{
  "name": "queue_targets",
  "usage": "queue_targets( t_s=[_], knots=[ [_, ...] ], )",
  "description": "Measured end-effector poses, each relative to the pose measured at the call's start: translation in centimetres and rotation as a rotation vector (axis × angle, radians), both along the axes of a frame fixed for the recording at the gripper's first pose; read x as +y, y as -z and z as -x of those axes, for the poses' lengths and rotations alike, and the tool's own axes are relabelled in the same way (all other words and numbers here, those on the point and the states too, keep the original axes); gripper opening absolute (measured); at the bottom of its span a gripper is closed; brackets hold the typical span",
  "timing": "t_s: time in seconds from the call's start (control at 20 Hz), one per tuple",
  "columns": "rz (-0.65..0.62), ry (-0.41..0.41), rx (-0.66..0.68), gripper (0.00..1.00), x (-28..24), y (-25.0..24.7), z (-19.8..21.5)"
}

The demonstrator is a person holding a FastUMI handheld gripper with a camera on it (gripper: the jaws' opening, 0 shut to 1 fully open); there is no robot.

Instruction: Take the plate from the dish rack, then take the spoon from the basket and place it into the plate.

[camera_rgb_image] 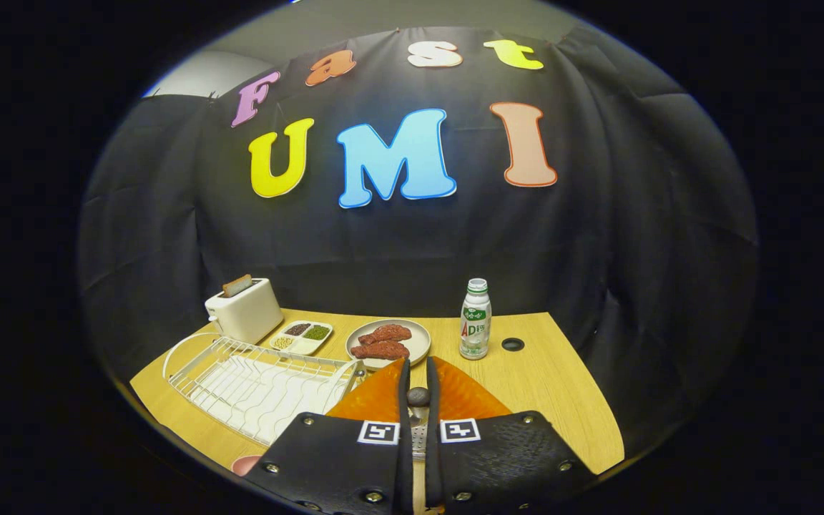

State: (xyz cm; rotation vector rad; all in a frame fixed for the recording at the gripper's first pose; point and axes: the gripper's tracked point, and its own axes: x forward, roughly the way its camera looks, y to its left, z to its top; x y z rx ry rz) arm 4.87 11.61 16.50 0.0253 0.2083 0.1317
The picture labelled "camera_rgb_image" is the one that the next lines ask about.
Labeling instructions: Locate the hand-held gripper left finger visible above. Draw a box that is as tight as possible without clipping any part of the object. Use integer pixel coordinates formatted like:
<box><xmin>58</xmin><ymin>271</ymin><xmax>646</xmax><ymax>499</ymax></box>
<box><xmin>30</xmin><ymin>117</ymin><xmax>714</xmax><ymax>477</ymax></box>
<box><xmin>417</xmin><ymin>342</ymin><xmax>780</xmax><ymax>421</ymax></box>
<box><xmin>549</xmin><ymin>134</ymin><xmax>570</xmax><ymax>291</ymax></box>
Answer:
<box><xmin>244</xmin><ymin>358</ymin><xmax>414</xmax><ymax>515</ymax></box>

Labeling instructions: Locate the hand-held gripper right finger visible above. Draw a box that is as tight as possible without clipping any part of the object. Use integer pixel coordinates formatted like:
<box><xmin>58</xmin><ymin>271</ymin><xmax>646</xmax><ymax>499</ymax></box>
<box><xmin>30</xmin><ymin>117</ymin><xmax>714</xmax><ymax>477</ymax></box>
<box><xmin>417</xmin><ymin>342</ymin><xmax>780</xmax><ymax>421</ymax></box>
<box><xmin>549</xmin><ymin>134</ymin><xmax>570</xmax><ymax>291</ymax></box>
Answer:
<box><xmin>424</xmin><ymin>355</ymin><xmax>597</xmax><ymax>515</ymax></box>

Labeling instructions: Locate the wooden handled spoon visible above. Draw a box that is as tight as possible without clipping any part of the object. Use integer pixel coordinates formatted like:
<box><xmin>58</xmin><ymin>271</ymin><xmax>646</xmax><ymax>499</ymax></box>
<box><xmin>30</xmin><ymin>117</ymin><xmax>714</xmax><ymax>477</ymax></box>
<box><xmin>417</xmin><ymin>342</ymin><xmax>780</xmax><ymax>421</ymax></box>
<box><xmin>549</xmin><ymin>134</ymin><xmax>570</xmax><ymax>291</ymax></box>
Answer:
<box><xmin>407</xmin><ymin>386</ymin><xmax>431</xmax><ymax>462</ymax></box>

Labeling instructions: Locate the white wire dish rack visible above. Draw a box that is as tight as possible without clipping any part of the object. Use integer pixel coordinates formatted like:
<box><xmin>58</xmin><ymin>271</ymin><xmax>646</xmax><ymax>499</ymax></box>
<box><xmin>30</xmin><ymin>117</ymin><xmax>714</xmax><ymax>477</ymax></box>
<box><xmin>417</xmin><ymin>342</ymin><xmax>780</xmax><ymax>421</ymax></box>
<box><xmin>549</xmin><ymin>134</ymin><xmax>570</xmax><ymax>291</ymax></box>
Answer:
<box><xmin>162</xmin><ymin>333</ymin><xmax>368</xmax><ymax>448</ymax></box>

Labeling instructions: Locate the beige plate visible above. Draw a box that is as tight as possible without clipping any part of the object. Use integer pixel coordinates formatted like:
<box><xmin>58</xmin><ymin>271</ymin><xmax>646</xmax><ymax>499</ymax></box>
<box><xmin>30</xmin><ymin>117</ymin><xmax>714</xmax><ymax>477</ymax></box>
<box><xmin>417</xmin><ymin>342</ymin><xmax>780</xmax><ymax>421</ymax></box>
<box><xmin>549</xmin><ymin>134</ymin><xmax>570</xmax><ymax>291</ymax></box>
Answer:
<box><xmin>345</xmin><ymin>318</ymin><xmax>432</xmax><ymax>371</ymax></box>

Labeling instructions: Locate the white compartment dish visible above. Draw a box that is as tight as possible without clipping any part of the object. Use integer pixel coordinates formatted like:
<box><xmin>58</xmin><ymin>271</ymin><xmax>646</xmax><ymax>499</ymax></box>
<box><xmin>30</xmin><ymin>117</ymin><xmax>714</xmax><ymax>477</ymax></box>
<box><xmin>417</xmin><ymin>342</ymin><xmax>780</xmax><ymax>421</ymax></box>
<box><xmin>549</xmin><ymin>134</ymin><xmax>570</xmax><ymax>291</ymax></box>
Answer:
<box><xmin>270</xmin><ymin>320</ymin><xmax>334</xmax><ymax>356</ymax></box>

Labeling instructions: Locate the red meat piece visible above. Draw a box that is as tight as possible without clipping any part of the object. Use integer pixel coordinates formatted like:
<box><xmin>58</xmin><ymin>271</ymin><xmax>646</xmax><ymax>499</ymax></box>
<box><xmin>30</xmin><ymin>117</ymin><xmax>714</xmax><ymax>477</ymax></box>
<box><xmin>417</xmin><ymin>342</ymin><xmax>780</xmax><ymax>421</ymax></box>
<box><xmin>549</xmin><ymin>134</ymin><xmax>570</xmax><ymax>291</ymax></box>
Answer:
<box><xmin>350</xmin><ymin>340</ymin><xmax>411</xmax><ymax>361</ymax></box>
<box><xmin>358</xmin><ymin>324</ymin><xmax>413</xmax><ymax>345</ymax></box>

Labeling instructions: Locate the white drink bottle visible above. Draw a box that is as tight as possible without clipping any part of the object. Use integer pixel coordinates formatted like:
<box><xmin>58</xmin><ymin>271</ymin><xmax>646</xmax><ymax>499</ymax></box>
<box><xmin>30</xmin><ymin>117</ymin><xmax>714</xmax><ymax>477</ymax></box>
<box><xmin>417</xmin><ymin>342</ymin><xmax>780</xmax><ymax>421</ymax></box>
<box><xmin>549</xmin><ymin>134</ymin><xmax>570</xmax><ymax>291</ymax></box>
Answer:
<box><xmin>458</xmin><ymin>278</ymin><xmax>492</xmax><ymax>361</ymax></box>

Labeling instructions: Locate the white drain tray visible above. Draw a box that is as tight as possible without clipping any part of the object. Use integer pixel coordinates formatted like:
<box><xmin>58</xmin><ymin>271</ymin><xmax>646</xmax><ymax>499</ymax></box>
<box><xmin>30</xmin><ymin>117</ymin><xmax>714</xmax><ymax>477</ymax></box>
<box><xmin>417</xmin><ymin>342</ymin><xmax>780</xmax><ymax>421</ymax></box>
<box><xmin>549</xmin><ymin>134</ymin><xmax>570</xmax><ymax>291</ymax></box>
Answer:
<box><xmin>190</xmin><ymin>365</ymin><xmax>345</xmax><ymax>444</ymax></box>

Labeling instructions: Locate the white toaster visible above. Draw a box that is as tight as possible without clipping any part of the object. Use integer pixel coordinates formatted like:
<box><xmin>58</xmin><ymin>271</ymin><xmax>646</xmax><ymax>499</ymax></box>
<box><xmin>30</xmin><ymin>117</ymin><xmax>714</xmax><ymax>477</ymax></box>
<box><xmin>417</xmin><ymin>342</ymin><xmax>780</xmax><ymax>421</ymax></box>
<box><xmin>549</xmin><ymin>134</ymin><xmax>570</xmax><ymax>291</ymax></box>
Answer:
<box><xmin>205</xmin><ymin>278</ymin><xmax>285</xmax><ymax>345</ymax></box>

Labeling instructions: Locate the black backdrop cloth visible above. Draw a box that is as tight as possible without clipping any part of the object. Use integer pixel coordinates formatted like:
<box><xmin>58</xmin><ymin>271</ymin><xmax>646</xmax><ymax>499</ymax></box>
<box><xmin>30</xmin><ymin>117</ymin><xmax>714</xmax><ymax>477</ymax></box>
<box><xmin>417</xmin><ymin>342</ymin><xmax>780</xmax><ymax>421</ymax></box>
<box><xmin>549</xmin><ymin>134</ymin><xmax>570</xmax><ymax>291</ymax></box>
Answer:
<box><xmin>76</xmin><ymin>25</ymin><xmax>760</xmax><ymax>458</ymax></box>

